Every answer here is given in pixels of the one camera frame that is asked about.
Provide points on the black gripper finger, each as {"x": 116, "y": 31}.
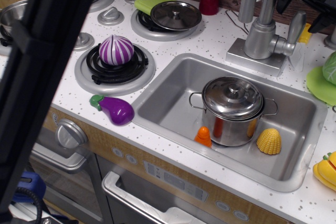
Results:
{"x": 282, "y": 5}
{"x": 324, "y": 20}

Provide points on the silver faucet lever handle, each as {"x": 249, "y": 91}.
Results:
{"x": 296, "y": 26}

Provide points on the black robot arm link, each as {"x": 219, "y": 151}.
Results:
{"x": 43, "y": 41}

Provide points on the yellow toy piece behind faucet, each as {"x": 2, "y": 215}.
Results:
{"x": 305, "y": 35}

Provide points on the green toy cabbage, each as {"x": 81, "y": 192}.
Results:
{"x": 329, "y": 67}

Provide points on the silver toy faucet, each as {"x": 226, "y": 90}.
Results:
{"x": 262, "y": 50}

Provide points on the green plate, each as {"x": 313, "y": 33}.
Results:
{"x": 320, "y": 87}

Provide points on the red toy cup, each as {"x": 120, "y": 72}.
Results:
{"x": 209, "y": 7}

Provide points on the loose steel lid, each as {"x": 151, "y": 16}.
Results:
{"x": 175, "y": 15}

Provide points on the stainless steel pot lid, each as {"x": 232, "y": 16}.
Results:
{"x": 232, "y": 98}

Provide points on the yellow toy corn piece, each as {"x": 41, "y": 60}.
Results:
{"x": 269, "y": 141}

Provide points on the green toy cutting board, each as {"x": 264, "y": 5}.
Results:
{"x": 146, "y": 6}

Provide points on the rear black stove burner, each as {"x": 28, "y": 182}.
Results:
{"x": 143, "y": 26}

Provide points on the black stove burner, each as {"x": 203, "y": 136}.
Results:
{"x": 143, "y": 26}
{"x": 98, "y": 77}

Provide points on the yellow toy banana bunch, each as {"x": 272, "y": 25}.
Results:
{"x": 324, "y": 171}

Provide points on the orange toy carrot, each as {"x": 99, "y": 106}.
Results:
{"x": 203, "y": 137}

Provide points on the grey toy sink basin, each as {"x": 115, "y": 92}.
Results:
{"x": 259, "y": 128}

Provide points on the silver stove knob middle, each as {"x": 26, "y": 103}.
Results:
{"x": 110, "y": 17}

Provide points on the purple white toy onion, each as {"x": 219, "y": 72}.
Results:
{"x": 116, "y": 50}

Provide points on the purple toy eggplant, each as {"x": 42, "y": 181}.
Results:
{"x": 119, "y": 111}

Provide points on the silver stove knob front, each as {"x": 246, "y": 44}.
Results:
{"x": 84, "y": 41}

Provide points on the front black stove burner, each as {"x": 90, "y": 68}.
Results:
{"x": 98, "y": 77}

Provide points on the silver oven dial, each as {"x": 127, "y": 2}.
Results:
{"x": 69, "y": 135}

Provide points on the steel bowl on burner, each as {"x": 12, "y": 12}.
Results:
{"x": 10, "y": 14}

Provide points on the thin wire rack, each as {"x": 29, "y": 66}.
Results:
{"x": 233, "y": 16}

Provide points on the silver dishwasher handle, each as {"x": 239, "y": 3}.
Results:
{"x": 140, "y": 207}

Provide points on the silver oven door handle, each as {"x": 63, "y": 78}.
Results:
{"x": 73, "y": 164}

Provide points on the blue clamp with cable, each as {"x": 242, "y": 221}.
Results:
{"x": 31, "y": 189}

